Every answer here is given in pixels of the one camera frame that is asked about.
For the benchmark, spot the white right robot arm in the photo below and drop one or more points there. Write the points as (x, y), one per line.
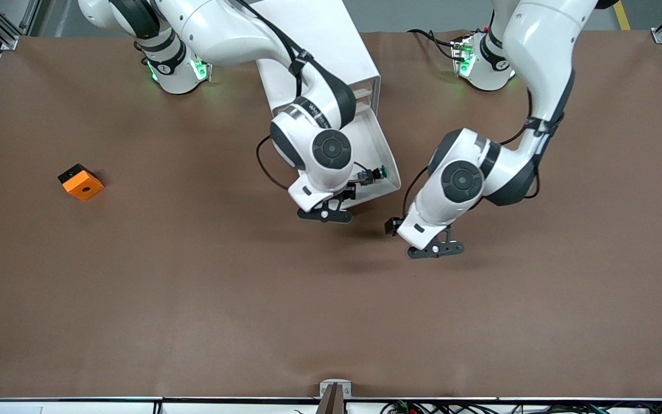
(222, 29)

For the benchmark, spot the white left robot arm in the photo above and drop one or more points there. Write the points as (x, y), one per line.
(538, 52)

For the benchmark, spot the brown table cover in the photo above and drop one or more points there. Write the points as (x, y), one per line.
(193, 299)

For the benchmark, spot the grey metal bracket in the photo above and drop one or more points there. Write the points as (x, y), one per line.
(323, 391)

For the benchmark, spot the orange and black block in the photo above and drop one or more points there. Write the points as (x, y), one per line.
(84, 187)

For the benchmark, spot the green push button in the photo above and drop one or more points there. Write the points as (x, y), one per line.
(376, 175)

